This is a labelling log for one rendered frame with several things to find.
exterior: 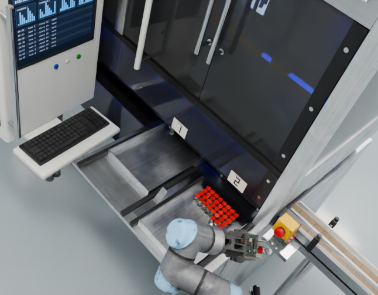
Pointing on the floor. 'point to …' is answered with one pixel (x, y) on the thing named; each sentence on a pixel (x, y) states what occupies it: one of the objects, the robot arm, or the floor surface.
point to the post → (320, 131)
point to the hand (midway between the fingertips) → (257, 249)
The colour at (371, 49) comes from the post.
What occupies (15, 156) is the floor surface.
